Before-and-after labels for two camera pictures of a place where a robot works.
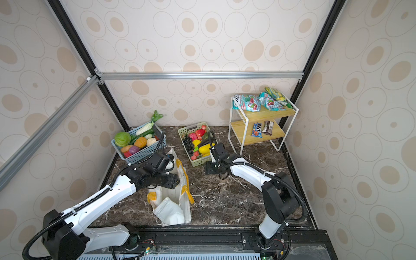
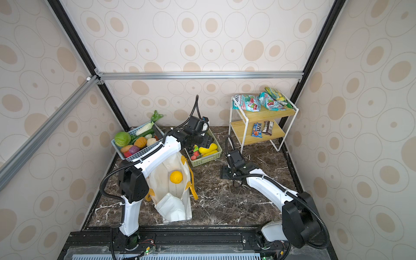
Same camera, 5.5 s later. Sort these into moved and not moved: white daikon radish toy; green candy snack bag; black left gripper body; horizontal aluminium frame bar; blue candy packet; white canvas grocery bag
Moved: white canvas grocery bag; black left gripper body
Not moved: blue candy packet; white daikon radish toy; horizontal aluminium frame bar; green candy snack bag
